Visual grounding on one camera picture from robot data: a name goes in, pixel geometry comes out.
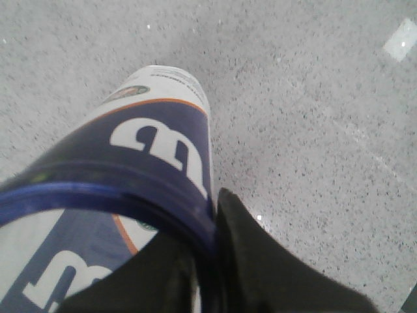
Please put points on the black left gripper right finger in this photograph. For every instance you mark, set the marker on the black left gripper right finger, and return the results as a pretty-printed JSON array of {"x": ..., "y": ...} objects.
[{"x": 252, "y": 272}]

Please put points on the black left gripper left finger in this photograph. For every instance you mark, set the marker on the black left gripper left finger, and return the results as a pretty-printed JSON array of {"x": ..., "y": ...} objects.
[{"x": 159, "y": 278}]

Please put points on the white blue tennis ball can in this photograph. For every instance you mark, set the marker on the white blue tennis ball can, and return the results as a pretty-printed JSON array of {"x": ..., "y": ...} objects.
[{"x": 139, "y": 165}]

